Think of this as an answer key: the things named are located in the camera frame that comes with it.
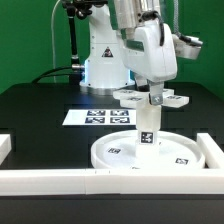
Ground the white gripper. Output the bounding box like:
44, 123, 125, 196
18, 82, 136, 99
119, 20, 177, 105

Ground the white cross-shaped table base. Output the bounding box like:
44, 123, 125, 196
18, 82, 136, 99
113, 89, 189, 108

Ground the white round table top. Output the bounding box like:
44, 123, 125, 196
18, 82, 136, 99
91, 130, 205, 170

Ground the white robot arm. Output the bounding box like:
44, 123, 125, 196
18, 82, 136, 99
82, 0, 177, 105

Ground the white marker sheet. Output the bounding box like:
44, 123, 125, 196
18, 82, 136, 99
63, 109, 136, 126

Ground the white U-shaped fence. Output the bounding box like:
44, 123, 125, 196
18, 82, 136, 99
0, 133, 224, 196

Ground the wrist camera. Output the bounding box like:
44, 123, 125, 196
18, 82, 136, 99
172, 34, 203, 60

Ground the black cable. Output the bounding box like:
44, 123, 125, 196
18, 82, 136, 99
31, 65, 75, 84

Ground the grey thin cable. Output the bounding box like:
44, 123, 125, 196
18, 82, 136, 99
50, 0, 64, 84

